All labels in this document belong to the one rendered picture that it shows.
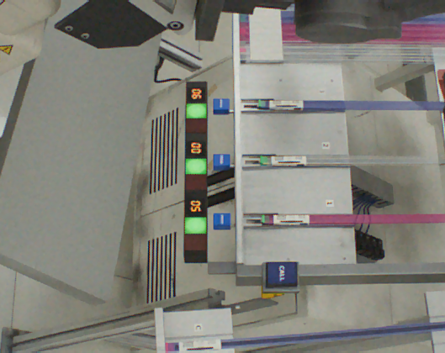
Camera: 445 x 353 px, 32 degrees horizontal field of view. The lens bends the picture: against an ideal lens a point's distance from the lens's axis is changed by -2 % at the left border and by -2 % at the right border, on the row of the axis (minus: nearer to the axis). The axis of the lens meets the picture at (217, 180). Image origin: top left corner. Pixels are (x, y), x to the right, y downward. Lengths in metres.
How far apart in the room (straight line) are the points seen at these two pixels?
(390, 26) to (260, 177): 0.71
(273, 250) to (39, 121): 0.44
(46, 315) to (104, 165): 0.68
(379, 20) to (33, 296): 1.36
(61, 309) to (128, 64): 0.74
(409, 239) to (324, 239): 0.70
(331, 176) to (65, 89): 0.48
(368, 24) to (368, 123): 1.30
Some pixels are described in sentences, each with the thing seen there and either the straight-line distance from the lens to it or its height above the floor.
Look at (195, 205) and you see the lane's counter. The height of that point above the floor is 0.66.
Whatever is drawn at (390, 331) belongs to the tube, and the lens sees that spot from 1.20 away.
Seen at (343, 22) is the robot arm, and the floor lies 1.25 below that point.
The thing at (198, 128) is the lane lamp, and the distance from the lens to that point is 1.42.
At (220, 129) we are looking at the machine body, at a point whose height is 0.38.
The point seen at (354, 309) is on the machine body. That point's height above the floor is 0.62.
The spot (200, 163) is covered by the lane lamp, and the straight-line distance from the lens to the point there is 1.39.
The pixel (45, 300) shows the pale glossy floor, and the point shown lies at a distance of 1.93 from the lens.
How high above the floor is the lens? 1.57
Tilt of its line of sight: 40 degrees down
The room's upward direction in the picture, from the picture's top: 69 degrees clockwise
